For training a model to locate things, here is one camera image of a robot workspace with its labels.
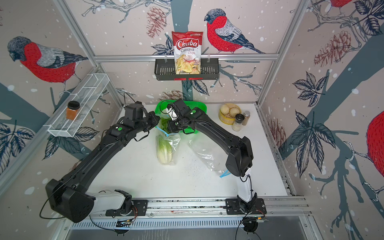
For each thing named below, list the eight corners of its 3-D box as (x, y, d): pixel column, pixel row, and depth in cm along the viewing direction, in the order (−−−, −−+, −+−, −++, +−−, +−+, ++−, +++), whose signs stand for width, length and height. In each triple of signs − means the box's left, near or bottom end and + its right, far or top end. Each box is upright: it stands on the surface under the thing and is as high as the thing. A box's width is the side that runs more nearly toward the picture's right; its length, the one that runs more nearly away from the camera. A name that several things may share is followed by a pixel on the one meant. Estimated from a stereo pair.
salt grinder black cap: (232, 131, 106) (236, 120, 97) (231, 124, 110) (234, 113, 101) (241, 131, 106) (245, 120, 97) (239, 124, 110) (243, 113, 101)
